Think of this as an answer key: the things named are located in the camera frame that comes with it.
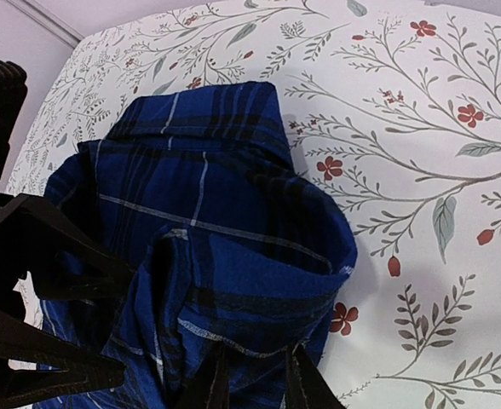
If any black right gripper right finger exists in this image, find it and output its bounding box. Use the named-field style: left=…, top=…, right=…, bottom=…
left=285, top=344, right=344, bottom=409

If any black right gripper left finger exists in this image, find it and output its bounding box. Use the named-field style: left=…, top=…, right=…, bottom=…
left=176, top=343, right=229, bottom=409

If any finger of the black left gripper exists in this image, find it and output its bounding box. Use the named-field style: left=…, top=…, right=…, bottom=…
left=0, top=193, right=135, bottom=298
left=0, top=310, right=125, bottom=408

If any blue plaid long sleeve shirt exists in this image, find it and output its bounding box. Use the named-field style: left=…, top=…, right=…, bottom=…
left=41, top=82, right=357, bottom=408

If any floral patterned table mat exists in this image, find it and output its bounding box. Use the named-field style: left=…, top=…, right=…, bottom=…
left=7, top=1, right=501, bottom=408

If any left aluminium frame post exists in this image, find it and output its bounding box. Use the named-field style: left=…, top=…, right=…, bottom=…
left=9, top=0, right=84, bottom=48

